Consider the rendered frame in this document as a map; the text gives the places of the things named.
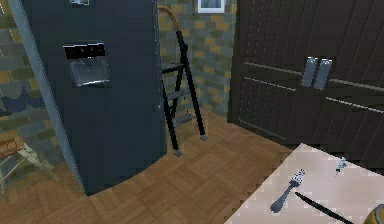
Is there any yellow round bowl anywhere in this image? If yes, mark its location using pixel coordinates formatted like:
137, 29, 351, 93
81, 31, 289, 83
367, 203, 384, 224

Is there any white table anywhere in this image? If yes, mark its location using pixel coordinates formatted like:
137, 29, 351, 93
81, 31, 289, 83
223, 143, 384, 224

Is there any grey door handle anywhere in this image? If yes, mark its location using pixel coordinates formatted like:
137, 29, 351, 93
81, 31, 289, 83
300, 56, 319, 88
313, 58, 333, 91

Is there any silver fork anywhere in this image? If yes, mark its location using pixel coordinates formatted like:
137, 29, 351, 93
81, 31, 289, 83
269, 168, 306, 214

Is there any pale wooden stool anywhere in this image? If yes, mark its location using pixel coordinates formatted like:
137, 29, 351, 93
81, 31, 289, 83
0, 135, 60, 204

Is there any black knife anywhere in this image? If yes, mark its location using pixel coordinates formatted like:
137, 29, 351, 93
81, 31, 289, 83
294, 191, 356, 224

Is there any dark brown double door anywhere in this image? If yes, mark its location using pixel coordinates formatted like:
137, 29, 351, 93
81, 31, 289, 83
227, 0, 384, 174

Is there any dark grey fridge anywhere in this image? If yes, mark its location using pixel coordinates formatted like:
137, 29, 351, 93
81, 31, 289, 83
7, 0, 168, 197

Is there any black step ladder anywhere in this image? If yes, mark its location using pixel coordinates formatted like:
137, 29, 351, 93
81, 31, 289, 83
156, 4, 208, 158

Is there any white framed picture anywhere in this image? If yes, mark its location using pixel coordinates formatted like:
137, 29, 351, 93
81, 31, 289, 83
197, 0, 226, 15

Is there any small silver utensil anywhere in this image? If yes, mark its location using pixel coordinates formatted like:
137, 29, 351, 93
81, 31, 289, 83
335, 156, 348, 177

